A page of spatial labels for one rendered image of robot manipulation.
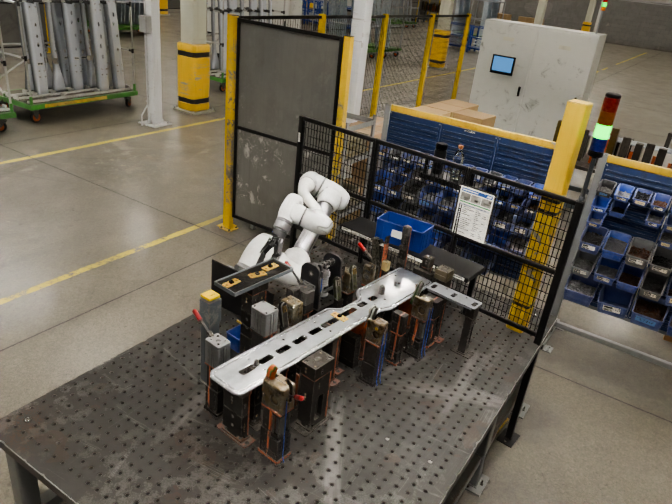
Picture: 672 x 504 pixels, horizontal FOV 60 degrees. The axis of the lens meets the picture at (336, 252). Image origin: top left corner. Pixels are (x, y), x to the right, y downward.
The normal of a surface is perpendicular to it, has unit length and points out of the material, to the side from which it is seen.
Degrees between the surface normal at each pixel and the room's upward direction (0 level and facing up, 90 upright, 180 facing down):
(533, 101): 90
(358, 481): 0
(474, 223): 90
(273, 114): 92
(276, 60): 89
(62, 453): 0
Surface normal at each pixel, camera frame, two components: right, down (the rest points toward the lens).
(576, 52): -0.55, 0.32
